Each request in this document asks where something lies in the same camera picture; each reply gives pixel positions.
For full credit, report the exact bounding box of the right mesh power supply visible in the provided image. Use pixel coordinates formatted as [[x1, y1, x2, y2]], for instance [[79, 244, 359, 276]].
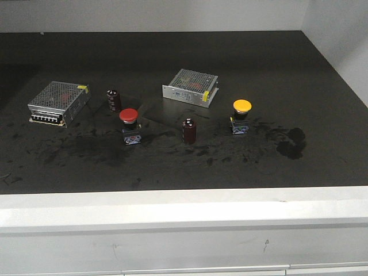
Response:
[[162, 68, 219, 108]]

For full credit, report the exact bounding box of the dark red capacitor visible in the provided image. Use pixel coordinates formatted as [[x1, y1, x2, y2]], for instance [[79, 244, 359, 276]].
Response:
[[182, 118, 197, 144], [106, 90, 121, 112]]

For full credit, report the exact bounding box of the mesh power supply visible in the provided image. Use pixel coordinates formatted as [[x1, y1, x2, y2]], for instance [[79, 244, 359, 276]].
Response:
[[28, 81, 91, 128], [162, 68, 219, 108]]

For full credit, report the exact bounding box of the yellow mushroom push button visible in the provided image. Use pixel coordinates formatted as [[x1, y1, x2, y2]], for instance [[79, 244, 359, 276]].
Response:
[[230, 99, 252, 135]]

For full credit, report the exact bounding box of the left dark red capacitor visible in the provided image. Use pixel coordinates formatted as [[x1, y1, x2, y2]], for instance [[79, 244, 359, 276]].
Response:
[[106, 90, 121, 112]]

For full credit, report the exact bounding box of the left mesh power supply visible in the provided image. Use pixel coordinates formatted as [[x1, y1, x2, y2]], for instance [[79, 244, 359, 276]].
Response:
[[28, 81, 91, 128]]

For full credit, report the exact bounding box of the red mushroom push button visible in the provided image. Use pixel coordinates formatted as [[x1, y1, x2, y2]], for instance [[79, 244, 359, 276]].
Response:
[[119, 108, 141, 145]]

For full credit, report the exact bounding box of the right dark red capacitor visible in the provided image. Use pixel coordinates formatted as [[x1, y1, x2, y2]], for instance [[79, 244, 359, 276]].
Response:
[[182, 118, 197, 144]]

